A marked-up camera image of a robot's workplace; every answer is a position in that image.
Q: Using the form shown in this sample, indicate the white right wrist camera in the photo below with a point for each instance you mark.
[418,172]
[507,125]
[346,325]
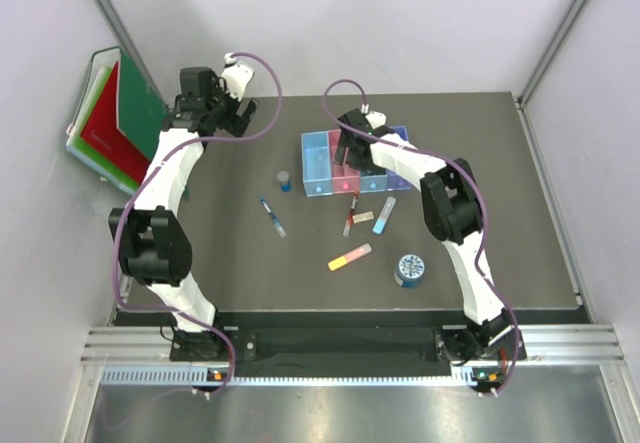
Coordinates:
[373,119]

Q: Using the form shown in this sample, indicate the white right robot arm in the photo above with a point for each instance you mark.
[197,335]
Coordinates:
[454,213]

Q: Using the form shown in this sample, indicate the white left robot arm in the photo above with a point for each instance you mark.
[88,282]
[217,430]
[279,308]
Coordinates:
[154,249]

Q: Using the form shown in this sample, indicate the small beige eraser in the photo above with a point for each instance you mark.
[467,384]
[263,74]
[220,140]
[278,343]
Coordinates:
[363,217]

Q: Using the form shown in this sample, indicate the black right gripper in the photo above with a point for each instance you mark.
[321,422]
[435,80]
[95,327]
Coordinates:
[351,162]

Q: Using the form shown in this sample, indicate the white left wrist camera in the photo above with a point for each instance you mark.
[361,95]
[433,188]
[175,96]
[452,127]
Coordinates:
[236,75]

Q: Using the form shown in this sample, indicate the pink drawer bin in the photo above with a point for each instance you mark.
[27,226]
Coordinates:
[344,178]

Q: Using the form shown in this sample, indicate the green folder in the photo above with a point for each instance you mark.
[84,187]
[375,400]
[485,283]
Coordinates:
[142,142]

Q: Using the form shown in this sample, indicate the orange pink highlighter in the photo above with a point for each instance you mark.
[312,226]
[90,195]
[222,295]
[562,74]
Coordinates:
[349,257]

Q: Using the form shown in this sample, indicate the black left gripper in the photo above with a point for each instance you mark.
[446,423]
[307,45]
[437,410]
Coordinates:
[234,124]

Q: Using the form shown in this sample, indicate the blue pen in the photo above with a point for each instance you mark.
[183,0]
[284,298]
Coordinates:
[277,224]

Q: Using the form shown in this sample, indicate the grey blue glue bottle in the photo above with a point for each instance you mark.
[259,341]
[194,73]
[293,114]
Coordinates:
[284,181]

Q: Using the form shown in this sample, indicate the red folder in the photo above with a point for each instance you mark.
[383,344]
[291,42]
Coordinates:
[107,128]

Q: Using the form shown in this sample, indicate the slotted cable duct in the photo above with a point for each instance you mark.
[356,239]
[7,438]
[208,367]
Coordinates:
[208,377]

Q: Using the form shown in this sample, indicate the round blue tape tin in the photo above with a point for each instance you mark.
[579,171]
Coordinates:
[409,271]

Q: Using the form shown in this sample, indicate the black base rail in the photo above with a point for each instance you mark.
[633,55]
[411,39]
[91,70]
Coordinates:
[353,343]

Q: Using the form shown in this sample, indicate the red pen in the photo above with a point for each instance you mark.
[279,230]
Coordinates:
[349,219]

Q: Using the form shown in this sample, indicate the blue white highlighter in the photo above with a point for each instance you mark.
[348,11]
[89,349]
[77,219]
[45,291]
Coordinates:
[384,216]

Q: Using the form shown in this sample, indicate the light blue drawer bin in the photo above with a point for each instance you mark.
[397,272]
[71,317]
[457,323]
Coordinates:
[316,164]

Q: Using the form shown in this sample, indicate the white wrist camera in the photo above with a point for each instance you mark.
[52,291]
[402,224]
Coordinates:
[373,119]
[236,75]

